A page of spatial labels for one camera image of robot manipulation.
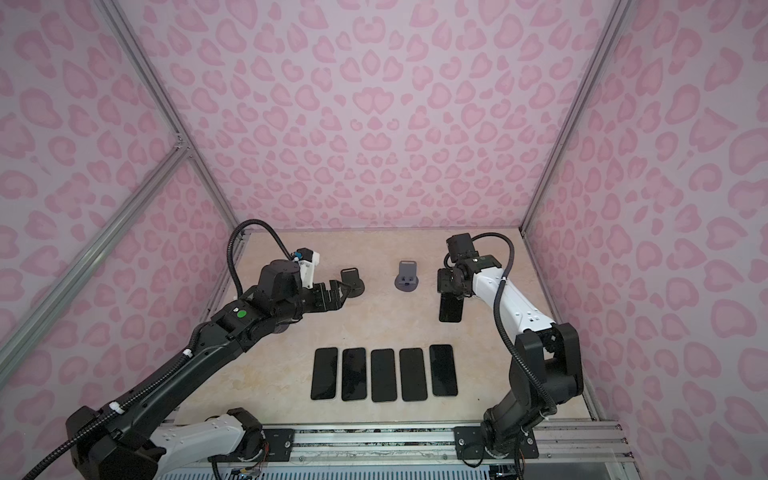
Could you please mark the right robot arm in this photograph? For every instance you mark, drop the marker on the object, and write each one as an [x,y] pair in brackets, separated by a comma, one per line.
[546,364]

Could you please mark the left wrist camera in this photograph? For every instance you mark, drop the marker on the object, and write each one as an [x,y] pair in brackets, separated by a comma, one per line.
[307,260]

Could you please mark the black phone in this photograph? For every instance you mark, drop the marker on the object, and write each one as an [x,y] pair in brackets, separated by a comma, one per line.
[325,374]
[450,308]
[443,370]
[412,375]
[354,374]

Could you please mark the pink-edged phone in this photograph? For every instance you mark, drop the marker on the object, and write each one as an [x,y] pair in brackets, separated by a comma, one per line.
[383,376]

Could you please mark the left corner aluminium post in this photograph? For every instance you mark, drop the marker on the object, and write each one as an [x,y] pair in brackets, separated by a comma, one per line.
[128,40]

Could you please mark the dark stand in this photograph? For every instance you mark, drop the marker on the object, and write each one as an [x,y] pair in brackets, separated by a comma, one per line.
[352,284]
[407,279]

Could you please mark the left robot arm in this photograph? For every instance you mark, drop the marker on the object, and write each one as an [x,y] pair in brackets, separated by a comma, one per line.
[115,441]

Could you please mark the right corner aluminium post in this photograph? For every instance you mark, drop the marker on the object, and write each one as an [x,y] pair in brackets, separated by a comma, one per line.
[607,42]

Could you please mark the left diagonal aluminium bar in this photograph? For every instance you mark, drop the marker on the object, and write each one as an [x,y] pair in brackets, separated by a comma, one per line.
[39,319]

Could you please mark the back centre dark stand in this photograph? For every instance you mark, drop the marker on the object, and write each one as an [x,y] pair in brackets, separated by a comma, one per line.
[407,279]

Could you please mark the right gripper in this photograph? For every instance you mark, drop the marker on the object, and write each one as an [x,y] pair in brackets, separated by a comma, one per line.
[443,284]

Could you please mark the corner aluminium post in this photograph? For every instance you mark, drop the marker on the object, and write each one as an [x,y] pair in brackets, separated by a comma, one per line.
[607,42]
[128,40]

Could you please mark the back left dark stand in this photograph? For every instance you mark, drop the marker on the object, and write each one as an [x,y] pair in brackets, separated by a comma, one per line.
[352,284]

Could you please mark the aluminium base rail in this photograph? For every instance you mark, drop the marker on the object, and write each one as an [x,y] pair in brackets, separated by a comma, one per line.
[560,449]

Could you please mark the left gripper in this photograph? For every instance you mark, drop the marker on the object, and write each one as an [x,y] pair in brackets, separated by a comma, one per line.
[336,300]

